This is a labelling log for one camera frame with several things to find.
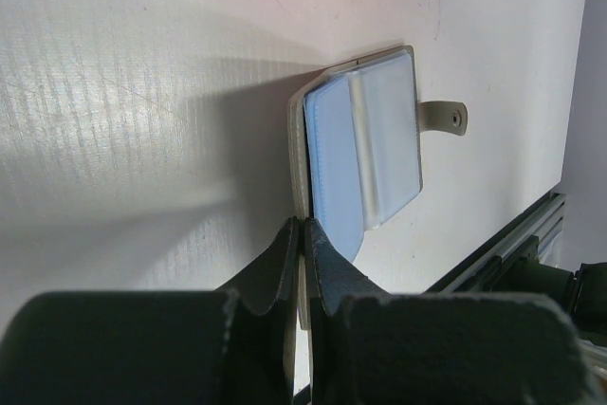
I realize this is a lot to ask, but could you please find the grey leather card holder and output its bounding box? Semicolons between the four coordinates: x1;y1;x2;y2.
282;44;469;377

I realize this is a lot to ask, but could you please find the aluminium front rail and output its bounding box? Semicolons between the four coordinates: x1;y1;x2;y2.
428;193;565;292

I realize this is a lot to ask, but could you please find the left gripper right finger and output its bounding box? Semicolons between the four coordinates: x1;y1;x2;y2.
303;219;596;404

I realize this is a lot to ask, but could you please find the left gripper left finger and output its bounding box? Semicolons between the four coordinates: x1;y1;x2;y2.
1;218;300;404

